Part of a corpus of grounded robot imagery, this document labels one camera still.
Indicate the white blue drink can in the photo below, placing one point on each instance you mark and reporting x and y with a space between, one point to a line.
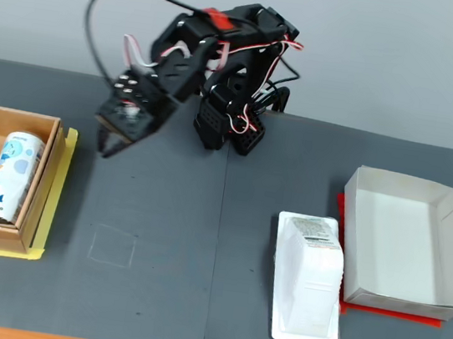
10 177

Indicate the red tape strip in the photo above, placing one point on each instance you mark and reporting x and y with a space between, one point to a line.
220 20

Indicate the white plastic food package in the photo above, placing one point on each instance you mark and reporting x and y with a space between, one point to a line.
307 282

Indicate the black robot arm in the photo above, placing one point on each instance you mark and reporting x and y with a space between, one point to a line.
247 54

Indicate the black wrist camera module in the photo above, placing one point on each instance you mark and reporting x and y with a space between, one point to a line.
126 117

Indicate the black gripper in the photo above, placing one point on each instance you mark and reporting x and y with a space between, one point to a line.
125 84

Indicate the grey textured mat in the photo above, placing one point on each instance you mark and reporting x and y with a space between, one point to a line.
273 163
64 302

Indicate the red paper sheet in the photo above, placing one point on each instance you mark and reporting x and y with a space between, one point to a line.
391 316

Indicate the yellow paper sheet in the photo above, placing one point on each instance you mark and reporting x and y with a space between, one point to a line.
69 156

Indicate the white paper box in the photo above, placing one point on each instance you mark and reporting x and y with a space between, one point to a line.
394 239

